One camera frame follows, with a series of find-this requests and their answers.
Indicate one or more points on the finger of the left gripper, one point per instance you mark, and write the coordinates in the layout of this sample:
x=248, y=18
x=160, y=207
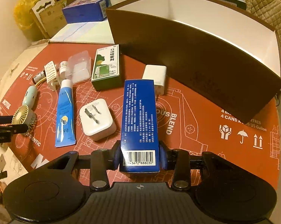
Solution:
x=14, y=128
x=6, y=119

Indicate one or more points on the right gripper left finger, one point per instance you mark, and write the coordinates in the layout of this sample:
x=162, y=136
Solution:
x=103, y=160

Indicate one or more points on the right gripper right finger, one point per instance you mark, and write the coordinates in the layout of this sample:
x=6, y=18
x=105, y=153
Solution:
x=177, y=160

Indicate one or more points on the light blue handheld fan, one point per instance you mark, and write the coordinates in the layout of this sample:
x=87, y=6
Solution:
x=24, y=114

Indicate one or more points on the white plug adapter cube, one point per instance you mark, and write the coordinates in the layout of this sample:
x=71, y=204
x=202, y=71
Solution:
x=96, y=119

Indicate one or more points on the tall blue medicine box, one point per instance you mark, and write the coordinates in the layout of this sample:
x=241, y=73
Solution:
x=139, y=132

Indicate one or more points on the blue white cream tube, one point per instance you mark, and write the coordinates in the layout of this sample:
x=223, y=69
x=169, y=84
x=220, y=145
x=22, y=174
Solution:
x=65, y=135

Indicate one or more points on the small white pill bottle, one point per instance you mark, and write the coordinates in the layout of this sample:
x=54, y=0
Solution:
x=63, y=69

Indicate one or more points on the green white spray box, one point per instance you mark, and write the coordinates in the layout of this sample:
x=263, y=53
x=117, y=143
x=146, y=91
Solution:
x=106, y=72

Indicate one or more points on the white wall charger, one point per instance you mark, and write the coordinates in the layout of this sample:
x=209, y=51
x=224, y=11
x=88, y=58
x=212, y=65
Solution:
x=157, y=73

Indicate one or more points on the red printed cardboard mat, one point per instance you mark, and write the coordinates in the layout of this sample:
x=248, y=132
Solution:
x=186, y=120

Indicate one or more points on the clear plastic case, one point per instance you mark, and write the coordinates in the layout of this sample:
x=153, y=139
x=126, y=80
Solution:
x=78, y=67

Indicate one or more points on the yellow plastic bag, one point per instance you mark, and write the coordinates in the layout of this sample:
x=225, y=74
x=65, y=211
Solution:
x=25, y=20

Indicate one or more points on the large brown storage box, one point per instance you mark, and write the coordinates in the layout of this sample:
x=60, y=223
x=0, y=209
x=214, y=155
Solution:
x=222, y=52

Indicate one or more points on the brown cardboard carton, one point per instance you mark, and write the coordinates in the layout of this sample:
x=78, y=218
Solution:
x=48, y=16

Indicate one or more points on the pastel striped folded cloth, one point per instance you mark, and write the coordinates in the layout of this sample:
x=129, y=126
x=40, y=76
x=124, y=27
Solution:
x=88, y=32

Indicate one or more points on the blue puzzle box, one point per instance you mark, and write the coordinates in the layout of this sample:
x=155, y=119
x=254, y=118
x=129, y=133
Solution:
x=85, y=11

